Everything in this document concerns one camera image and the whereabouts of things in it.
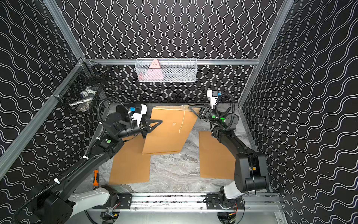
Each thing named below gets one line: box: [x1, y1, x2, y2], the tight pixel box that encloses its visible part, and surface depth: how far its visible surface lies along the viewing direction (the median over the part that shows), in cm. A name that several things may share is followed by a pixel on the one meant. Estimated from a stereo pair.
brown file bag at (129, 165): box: [109, 134, 151, 186], surface depth 86 cm
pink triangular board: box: [138, 58, 164, 81], surface depth 91 cm
